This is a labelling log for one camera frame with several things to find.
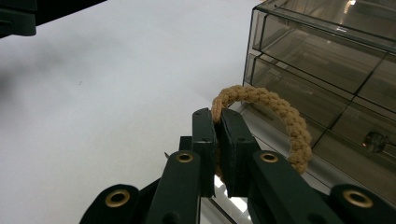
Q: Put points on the smoky transparent drawer box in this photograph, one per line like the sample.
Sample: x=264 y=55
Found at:
x=311 y=62

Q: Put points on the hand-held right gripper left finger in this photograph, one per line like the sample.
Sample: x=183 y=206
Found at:
x=205 y=149

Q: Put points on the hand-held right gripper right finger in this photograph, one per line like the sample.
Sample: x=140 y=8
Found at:
x=236 y=155

